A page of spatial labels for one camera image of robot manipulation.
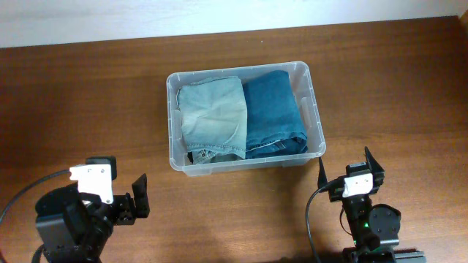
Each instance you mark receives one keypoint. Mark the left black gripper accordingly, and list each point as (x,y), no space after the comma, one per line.
(131,210)

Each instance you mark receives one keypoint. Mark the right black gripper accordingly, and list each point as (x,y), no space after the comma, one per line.
(379,175)

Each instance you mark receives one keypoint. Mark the medium blue jeans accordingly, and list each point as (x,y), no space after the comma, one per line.
(274,123)

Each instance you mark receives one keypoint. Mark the light blue jeans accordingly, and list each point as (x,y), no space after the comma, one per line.
(214,119)

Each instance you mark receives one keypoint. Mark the clear plastic storage bin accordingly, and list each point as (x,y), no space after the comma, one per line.
(302,88)

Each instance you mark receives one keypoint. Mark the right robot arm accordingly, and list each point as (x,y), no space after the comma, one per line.
(374,228)

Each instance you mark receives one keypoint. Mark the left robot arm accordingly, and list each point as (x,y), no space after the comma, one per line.
(75,221)

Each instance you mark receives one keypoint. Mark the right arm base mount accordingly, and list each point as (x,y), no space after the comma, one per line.
(402,255)

